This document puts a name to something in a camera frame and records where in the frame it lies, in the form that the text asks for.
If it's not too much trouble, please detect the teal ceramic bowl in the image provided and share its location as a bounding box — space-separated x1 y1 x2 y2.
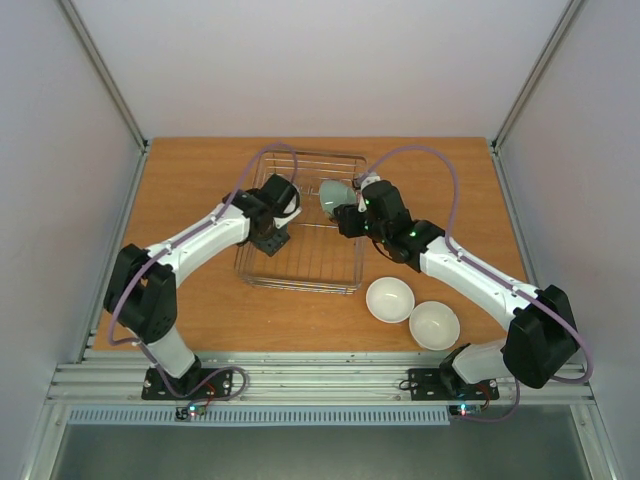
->
319 180 358 221

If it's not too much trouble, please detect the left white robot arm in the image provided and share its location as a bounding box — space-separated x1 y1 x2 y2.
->
103 174 301 398

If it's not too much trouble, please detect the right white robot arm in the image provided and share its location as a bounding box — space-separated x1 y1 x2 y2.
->
321 179 581 397

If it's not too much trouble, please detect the white bowl left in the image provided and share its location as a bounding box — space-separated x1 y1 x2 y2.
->
365 277 415 324

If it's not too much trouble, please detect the white bowl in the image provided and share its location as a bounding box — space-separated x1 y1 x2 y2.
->
365 277 415 324
409 301 460 351

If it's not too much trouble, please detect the white bowl front right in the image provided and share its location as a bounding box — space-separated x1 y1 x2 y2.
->
409 301 460 351

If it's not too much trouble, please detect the left circuit board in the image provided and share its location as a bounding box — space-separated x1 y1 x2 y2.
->
174 405 207 421

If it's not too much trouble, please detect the circuit board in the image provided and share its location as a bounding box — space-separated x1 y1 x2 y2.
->
449 403 483 417
174 405 207 421

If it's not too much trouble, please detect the right circuit board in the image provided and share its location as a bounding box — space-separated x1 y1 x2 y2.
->
449 403 483 417

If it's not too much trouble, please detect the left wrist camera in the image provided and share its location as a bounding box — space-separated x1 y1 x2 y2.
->
274 186 302 228

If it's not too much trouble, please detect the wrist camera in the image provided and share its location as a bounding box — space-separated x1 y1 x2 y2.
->
274 186 302 228
353 172 381 191

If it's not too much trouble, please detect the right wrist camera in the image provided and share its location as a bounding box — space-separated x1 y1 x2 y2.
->
353 172 381 191

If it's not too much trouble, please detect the metal wire dish rack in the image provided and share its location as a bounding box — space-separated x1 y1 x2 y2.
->
235 149 368 294

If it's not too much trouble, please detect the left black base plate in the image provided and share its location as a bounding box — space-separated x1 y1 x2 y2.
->
141 368 237 401

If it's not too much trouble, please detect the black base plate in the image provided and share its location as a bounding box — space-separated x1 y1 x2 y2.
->
399 368 500 401
141 368 237 401

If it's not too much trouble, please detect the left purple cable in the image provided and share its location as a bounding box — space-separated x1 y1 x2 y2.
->
107 141 249 401

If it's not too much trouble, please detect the purple cable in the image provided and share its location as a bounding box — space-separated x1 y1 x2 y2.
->
354 144 596 424
107 141 249 401

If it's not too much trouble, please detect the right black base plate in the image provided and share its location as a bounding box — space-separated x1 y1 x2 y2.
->
399 368 500 401

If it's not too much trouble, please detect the aluminium rail frame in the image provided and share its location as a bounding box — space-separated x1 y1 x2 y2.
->
45 349 596 407

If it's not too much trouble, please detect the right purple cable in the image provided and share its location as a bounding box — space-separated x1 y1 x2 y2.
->
354 144 596 424

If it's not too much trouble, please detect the grey slotted cable duct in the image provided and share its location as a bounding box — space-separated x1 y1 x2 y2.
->
67 405 450 427

